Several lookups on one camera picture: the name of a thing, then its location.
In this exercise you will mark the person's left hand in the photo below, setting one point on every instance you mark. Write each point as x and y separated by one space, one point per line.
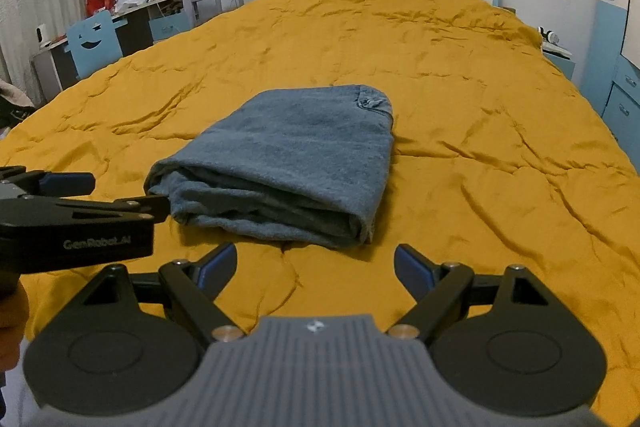
11 327

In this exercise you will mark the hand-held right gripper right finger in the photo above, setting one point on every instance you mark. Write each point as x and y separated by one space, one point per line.
411 265

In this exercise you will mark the black and white headphones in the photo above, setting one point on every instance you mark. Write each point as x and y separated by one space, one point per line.
549 36

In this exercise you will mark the dark clothes pile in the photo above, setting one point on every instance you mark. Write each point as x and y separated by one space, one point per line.
14 104

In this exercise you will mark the yellow blanket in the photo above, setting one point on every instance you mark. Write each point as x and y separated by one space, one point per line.
450 132

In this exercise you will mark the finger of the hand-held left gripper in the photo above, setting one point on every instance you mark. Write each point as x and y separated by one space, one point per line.
70 183
145 207

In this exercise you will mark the small white camera device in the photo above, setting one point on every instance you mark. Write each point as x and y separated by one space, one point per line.
43 35

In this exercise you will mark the white and blue nightstand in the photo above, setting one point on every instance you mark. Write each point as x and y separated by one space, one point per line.
560 64

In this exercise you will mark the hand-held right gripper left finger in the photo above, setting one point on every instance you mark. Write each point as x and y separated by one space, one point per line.
218 265

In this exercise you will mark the white plastic bag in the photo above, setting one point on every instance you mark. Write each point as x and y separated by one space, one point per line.
131 1

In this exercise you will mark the blue and white wardrobe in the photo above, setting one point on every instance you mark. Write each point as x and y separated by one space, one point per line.
617 57

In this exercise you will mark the desk with blue drawer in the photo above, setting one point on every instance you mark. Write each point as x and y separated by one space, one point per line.
150 24

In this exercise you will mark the blue smiley-face chair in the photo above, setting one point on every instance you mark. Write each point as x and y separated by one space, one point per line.
95 42

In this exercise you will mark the blue denim pants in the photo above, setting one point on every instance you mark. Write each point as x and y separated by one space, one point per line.
300 157

